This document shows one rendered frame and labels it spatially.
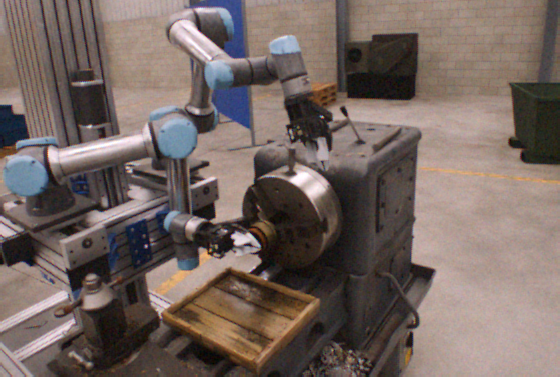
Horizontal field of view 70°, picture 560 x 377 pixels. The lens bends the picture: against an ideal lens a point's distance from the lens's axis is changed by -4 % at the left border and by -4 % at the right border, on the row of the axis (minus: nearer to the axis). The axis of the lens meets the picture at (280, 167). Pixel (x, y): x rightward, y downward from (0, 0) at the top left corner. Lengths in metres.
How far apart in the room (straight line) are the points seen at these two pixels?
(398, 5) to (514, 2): 2.62
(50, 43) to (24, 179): 0.53
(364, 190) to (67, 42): 1.12
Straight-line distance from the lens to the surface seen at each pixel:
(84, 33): 1.68
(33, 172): 1.26
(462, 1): 11.05
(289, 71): 1.07
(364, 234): 1.38
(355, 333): 1.59
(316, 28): 11.98
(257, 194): 1.28
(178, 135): 1.21
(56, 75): 1.61
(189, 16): 1.43
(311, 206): 1.22
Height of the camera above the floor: 1.65
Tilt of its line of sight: 18 degrees down
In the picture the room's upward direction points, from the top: 3 degrees counter-clockwise
